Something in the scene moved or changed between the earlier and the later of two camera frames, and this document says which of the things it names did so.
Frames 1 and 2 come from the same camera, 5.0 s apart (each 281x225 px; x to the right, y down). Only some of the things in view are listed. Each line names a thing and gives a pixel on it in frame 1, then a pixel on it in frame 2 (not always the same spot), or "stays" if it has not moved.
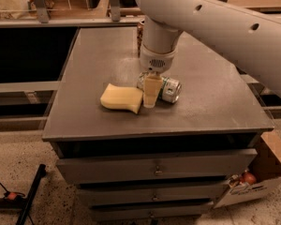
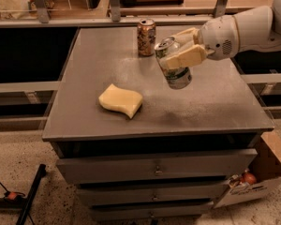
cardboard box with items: [267, 175] stays
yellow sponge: [122, 97] stays
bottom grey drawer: [169, 211] stays
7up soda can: [170, 88] -> [177, 78]
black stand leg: [39, 174] stays
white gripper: [155, 62] -> [217, 37]
